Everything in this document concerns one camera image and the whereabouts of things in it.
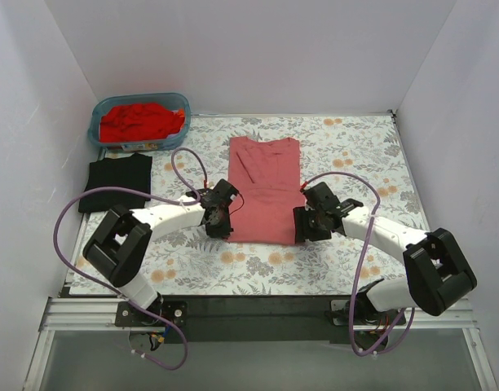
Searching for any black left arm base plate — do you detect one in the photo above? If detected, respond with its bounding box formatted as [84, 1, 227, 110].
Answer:
[115, 300, 188, 329]

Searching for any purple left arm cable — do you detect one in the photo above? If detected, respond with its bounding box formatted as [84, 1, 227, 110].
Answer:
[53, 148, 208, 371]

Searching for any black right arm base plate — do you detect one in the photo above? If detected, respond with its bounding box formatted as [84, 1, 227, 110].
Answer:
[324, 298, 400, 327]

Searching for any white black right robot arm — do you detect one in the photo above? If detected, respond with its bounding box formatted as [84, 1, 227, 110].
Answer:
[293, 182, 478, 324]

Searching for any red t shirt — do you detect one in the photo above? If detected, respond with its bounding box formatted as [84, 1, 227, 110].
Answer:
[99, 103, 186, 143]

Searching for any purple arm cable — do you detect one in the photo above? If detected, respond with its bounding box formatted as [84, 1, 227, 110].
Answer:
[53, 148, 208, 371]
[298, 171, 416, 358]

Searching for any teal plastic laundry basket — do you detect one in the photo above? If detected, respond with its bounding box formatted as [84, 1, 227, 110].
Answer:
[87, 93, 191, 152]

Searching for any floral patterned table mat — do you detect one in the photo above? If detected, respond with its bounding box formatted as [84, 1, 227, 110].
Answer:
[64, 114, 444, 297]

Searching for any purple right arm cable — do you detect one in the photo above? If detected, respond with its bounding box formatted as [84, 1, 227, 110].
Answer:
[298, 171, 416, 358]

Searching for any pink t shirt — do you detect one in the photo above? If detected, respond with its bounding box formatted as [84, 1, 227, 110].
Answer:
[227, 137, 305, 245]

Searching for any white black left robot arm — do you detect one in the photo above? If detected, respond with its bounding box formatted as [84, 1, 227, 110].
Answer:
[82, 179, 239, 326]

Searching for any folded black t shirt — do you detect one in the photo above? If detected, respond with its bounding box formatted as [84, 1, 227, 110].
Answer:
[78, 153, 152, 213]

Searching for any aluminium frame rail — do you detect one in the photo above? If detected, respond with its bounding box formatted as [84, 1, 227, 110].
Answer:
[23, 297, 120, 391]

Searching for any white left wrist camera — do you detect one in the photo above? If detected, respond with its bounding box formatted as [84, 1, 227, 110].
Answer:
[185, 188, 212, 200]

